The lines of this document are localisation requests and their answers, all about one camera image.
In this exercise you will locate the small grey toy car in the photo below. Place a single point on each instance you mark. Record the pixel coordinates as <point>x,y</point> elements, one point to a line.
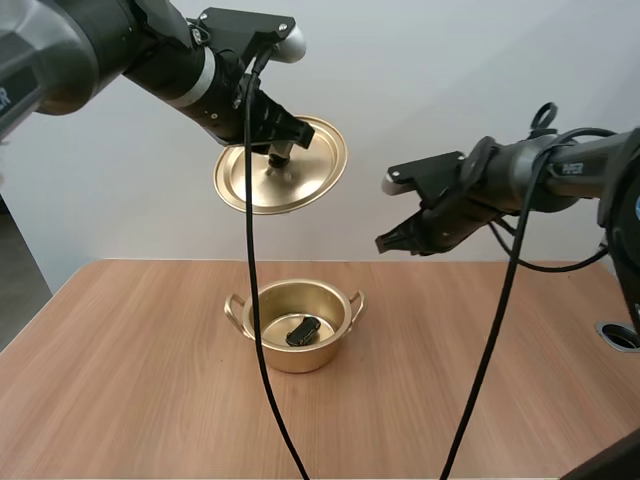
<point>303,331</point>

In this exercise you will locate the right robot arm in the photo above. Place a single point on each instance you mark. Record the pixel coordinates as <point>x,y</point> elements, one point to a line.
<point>575,172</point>

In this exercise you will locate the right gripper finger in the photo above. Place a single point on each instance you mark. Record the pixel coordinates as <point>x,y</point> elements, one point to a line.
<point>405,227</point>
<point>400,246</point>

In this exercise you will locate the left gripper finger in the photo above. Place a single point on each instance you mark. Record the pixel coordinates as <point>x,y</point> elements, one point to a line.
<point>261,142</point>
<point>287,125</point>

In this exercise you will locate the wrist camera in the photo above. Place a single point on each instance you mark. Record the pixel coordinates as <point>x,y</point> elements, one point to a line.
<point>430,172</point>
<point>240,27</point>

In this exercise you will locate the gold lid with black knob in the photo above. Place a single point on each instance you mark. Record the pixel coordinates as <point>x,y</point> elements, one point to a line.
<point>305,172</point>

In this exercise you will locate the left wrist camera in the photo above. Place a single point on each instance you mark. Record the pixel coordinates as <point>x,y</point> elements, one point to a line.
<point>240,27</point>

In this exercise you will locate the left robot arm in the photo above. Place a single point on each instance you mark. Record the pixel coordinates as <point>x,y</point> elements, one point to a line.
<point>100,45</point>

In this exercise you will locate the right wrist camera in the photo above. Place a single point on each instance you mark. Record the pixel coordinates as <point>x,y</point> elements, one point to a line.
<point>430,172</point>

